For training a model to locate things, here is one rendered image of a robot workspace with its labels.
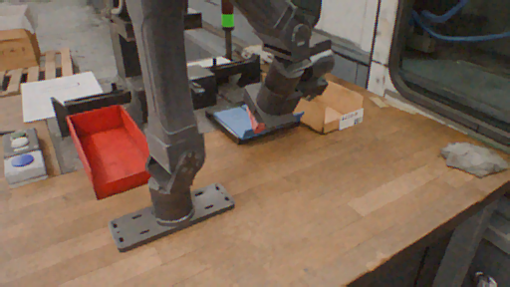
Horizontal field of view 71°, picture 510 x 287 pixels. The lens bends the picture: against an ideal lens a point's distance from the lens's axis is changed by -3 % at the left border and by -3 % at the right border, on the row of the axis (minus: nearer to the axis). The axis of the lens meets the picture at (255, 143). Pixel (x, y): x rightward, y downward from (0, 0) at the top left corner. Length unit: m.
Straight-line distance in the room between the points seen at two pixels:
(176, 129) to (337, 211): 0.30
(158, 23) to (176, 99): 0.10
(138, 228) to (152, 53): 0.28
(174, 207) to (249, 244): 0.13
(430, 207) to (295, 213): 0.23
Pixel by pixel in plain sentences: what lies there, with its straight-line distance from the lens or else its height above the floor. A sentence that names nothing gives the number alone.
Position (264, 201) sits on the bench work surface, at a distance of 0.65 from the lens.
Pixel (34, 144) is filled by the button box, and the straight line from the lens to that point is 0.87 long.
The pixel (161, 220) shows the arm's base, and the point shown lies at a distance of 0.60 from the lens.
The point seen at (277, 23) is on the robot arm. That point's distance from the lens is 0.57.
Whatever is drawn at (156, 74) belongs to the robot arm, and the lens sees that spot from 0.48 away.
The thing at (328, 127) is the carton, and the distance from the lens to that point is 0.86.
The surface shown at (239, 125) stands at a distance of 0.84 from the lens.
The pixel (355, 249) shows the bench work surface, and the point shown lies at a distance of 0.59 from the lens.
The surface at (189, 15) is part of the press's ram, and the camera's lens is 0.90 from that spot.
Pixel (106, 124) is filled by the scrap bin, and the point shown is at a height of 0.92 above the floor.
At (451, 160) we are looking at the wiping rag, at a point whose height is 0.91.
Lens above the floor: 1.31
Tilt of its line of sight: 31 degrees down
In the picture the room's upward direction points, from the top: straight up
